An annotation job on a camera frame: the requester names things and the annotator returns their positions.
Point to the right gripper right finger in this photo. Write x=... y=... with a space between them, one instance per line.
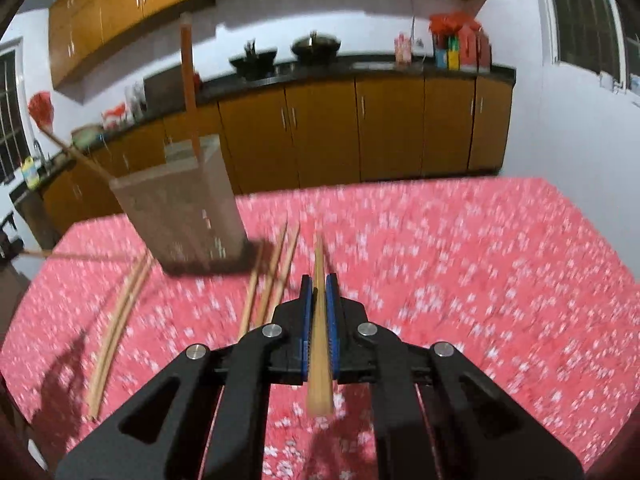
x=436 y=415

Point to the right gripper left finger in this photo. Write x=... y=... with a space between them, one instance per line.
x=203 y=416

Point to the wooden chopstick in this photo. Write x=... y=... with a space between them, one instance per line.
x=251 y=292
x=120 y=329
x=48 y=254
x=112 y=329
x=270 y=276
x=187 y=73
x=284 y=270
x=319 y=394
x=70 y=150

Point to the brown lower kitchen cabinets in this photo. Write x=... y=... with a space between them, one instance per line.
x=365 y=127

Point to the yellow detergent bottle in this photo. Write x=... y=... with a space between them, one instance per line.
x=30 y=173

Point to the left window with grille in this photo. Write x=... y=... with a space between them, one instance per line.
x=13 y=142

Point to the window with grille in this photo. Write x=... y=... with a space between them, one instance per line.
x=13 y=142
x=599 y=36

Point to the green bowl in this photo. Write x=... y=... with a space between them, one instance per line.
x=84 y=136

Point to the red hanging plastic bag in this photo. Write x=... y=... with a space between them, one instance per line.
x=41 y=110

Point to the red floral tablecloth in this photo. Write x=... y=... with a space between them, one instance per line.
x=508 y=270

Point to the beige perforated utensil holder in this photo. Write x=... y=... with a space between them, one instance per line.
x=185 y=212

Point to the dark cutting board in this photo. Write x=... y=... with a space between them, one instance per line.
x=163 y=90

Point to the black wok left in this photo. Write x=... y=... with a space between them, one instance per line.
x=254 y=64

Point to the black wok with lid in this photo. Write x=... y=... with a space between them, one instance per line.
x=316 y=49

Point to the red bags and boxes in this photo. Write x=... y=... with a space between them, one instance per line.
x=460 y=43

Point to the pink bottle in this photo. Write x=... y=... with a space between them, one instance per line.
x=403 y=50

